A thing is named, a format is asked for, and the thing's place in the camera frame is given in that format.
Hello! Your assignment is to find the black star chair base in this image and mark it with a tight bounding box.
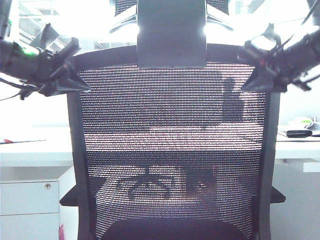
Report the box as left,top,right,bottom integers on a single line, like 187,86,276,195
96,166,173,200

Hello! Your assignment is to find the flat stack of papers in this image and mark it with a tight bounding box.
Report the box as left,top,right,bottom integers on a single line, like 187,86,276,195
0,136,47,145

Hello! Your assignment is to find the dark box under desk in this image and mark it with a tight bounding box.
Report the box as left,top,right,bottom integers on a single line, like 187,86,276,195
184,168,216,201

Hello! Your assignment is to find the white under-desk bracket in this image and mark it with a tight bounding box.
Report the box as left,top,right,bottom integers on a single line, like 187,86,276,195
303,158,320,173

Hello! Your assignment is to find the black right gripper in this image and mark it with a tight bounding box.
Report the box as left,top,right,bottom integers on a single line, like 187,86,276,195
241,37,301,92

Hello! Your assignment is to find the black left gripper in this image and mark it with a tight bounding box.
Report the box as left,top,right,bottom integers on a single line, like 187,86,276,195
26,37,91,97

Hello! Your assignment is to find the black flat case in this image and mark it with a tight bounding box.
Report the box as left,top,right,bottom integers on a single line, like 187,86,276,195
286,129,313,139

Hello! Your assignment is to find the black mesh office chair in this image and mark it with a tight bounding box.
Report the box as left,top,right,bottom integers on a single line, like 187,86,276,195
59,0,287,240

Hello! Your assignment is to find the white drawer cabinet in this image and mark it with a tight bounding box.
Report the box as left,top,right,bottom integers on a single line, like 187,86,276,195
0,166,78,240

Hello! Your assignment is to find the dark object behind mesh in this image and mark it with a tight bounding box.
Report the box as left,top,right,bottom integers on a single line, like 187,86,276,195
221,77,245,121

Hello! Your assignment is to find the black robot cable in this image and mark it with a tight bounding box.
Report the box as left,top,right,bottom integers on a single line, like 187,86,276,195
0,76,31,101
293,72,320,91

